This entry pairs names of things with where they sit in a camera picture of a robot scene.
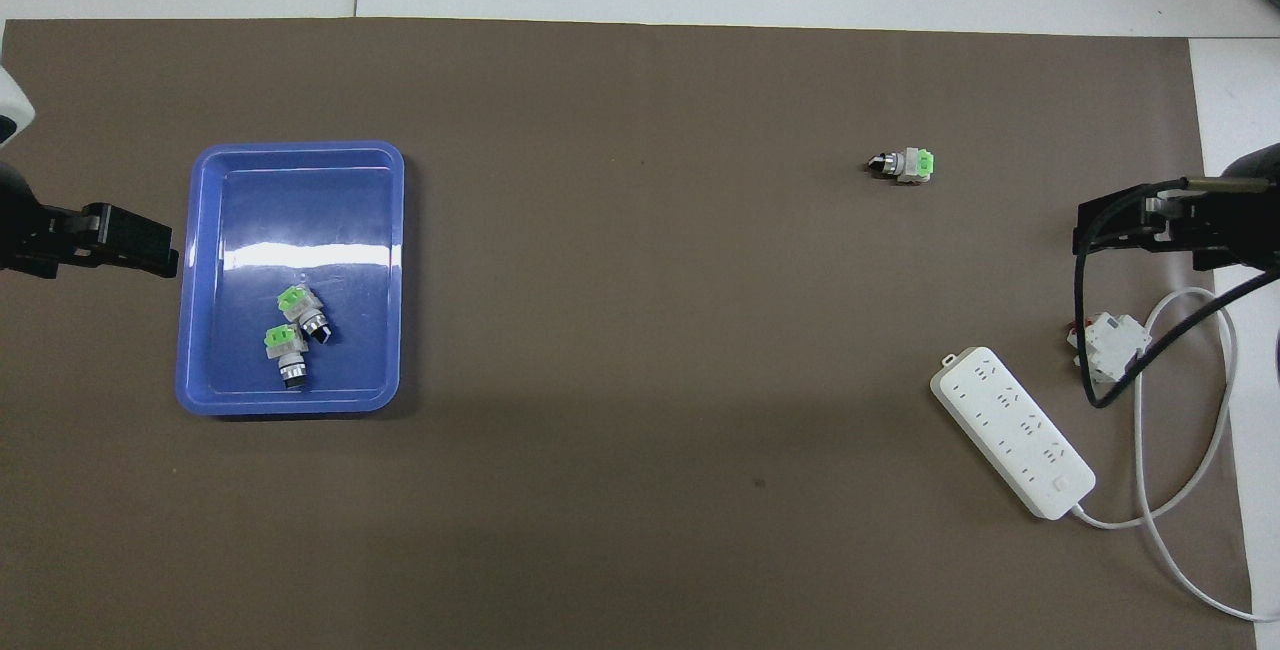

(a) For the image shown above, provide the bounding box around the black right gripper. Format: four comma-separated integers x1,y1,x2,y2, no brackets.
1073,143,1280,271

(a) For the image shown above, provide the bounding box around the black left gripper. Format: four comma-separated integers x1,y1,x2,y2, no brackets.
0,165,179,279

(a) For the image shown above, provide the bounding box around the white red circuit breaker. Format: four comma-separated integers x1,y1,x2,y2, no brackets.
1066,312,1149,383

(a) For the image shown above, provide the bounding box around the green-backed round-knob switch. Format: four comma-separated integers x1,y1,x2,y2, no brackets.
263,323,311,392

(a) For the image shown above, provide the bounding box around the white cable with plug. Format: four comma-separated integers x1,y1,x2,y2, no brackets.
1133,370,1280,623

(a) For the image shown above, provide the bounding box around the brown paper table mat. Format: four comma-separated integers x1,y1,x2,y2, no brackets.
0,18,1256,650

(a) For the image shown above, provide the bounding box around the green-backed lever-knob selector switch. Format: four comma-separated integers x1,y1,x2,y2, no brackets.
866,147,938,185

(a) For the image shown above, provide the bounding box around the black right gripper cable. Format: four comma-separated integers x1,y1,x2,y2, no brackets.
1073,175,1280,409

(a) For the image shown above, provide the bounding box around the blue plastic tray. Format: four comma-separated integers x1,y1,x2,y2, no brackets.
175,140,406,417

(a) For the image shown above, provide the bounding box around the white cable strip to breaker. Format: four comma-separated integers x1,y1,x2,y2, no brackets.
1070,287,1241,531

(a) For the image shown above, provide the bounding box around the white power strip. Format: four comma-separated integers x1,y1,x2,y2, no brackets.
930,346,1098,521

